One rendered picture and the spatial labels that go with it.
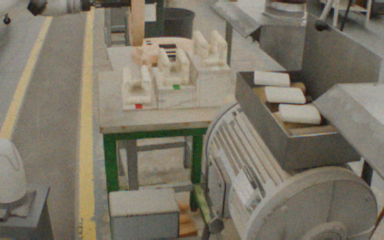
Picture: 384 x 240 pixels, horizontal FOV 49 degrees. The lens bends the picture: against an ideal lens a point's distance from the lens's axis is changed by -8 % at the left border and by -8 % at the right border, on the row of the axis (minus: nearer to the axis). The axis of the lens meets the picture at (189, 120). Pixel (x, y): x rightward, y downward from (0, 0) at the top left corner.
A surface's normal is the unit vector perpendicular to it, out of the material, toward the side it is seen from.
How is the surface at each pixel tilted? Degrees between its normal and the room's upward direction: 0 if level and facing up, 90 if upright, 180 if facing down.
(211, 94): 90
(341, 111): 38
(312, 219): 83
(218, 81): 90
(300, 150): 90
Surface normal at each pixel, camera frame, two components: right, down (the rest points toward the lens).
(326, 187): 0.12, -0.02
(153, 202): 0.04, -0.89
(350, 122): -0.58, -0.66
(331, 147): 0.19, 0.45
